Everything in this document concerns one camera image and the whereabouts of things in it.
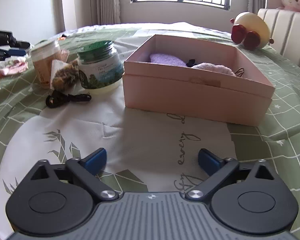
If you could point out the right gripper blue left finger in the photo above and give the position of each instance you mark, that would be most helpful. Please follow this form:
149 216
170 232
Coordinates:
95 162

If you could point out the beige curtain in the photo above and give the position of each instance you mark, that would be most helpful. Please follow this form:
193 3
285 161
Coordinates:
105 12

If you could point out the lavender fluffy towel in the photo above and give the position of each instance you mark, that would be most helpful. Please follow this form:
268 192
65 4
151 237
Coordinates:
166 60

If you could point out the cream padded headboard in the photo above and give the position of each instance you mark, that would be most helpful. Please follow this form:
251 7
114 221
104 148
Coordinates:
284 26

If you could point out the pink cardboard box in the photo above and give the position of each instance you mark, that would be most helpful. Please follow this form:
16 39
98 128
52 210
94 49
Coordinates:
193 92

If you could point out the white tissue paper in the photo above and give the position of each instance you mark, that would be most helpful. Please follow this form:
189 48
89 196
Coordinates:
56 67

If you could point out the small orange toy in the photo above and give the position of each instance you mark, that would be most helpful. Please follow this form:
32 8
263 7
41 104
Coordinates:
62 37

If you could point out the green lidded glass jar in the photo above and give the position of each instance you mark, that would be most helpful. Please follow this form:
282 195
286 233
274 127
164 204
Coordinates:
99 65

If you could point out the brown furry tail toy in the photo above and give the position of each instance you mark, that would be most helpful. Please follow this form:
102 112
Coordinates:
74 75

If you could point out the tall clear lidded jar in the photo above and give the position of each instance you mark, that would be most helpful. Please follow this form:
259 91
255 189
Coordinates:
42 56

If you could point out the cream round plush toy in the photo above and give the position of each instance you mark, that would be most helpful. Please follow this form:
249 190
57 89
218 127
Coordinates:
249 30

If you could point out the green checked bed sheet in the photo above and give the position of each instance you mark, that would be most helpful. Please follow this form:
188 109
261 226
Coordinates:
152 157

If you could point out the pink plush piece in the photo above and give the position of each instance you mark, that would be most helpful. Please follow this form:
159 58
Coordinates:
214 68

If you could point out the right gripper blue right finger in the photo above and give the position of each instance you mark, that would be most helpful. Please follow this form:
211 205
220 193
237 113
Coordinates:
209 162

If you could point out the pink cloth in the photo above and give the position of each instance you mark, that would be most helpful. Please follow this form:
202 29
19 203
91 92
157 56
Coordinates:
13 66

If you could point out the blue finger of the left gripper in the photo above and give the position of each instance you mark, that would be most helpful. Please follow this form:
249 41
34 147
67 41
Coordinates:
22 45
15 52

